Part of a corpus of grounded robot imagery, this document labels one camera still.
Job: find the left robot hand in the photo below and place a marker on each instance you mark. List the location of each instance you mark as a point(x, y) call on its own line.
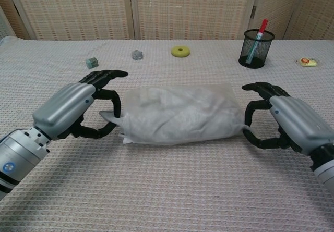
point(78, 109)

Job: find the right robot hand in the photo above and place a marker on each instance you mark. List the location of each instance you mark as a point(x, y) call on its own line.
point(292, 117)

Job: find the transparent plastic bag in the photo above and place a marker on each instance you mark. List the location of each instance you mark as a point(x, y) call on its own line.
point(180, 114)

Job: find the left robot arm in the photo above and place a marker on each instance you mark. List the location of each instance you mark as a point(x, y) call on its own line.
point(18, 159)

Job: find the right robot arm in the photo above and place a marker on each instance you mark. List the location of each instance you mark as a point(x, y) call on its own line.
point(324, 166)

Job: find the green cube eraser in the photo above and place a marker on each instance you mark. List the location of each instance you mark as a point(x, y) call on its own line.
point(92, 62)

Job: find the black mesh pen holder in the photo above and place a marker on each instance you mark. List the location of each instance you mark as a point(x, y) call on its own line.
point(255, 49)

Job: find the grey metal nut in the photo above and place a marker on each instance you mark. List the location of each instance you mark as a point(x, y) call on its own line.
point(137, 54)

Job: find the red capped marker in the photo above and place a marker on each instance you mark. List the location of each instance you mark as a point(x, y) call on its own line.
point(257, 40)

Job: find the woven tablecloth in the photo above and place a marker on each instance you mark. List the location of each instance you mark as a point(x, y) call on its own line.
point(167, 138)

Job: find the yellow tape roll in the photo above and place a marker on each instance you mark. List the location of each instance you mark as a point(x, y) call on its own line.
point(180, 51)

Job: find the woven folding screen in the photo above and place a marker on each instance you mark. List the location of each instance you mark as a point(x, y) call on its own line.
point(167, 10)

